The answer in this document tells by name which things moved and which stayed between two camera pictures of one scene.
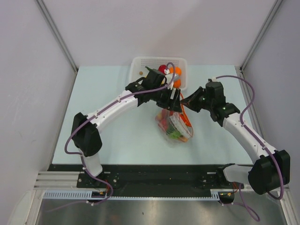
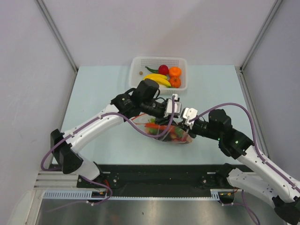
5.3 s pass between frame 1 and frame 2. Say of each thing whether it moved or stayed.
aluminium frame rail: stayed
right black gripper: moved
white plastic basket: stayed
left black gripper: moved
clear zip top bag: moved
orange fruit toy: stayed
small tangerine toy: stayed
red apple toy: stayed
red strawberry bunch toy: moved
